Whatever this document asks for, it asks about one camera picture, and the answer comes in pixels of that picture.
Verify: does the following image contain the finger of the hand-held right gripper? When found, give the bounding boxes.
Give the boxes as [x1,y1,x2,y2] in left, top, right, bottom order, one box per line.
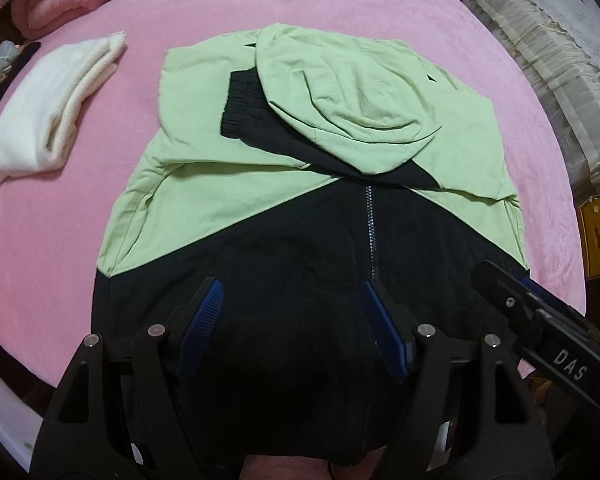
[470,260,548,348]
[517,276,591,323]

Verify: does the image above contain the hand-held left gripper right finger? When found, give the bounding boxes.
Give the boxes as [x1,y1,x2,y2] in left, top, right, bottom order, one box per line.
[361,280,556,480]

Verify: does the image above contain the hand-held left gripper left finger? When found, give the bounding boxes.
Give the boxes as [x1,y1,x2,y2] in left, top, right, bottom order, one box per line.
[32,277,226,480]

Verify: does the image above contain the green and black hooded jacket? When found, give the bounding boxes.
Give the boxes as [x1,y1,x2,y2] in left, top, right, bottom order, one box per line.
[94,22,531,476]

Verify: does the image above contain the pink bed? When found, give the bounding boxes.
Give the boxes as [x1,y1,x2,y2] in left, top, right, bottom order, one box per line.
[0,0,591,411]

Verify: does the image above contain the person's pink trousers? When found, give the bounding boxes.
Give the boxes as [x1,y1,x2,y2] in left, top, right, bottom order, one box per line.
[240,454,381,480]

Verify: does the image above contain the white bed base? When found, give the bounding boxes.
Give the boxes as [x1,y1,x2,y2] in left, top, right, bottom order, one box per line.
[0,350,51,466]

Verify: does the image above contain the lace-covered furniture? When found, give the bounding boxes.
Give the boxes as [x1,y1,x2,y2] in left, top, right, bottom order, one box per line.
[462,0,600,201]

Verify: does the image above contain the folded white blanket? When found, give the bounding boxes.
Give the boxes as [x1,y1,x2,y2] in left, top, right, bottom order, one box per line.
[0,31,128,183]

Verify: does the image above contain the black cloth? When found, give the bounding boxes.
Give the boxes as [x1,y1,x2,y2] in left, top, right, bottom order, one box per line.
[0,41,42,121]

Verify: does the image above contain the grey patterned cloth bundle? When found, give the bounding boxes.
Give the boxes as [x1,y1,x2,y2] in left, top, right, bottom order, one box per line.
[0,40,23,96]

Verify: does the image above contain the folded pink quilt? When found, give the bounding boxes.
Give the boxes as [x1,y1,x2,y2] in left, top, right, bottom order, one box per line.
[10,0,121,41]

